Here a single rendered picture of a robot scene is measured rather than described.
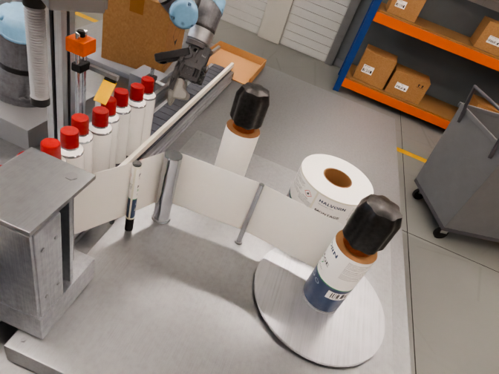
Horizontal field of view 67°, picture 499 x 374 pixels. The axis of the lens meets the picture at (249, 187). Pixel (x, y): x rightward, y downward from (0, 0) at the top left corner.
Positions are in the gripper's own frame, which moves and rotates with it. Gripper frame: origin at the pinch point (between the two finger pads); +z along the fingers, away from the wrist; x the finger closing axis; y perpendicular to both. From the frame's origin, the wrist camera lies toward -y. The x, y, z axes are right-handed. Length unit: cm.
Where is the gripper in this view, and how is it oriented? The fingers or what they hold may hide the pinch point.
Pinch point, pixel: (168, 101)
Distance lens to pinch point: 126.3
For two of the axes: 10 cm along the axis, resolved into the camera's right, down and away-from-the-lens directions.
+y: 9.2, 4.0, -0.5
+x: 1.0, -1.1, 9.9
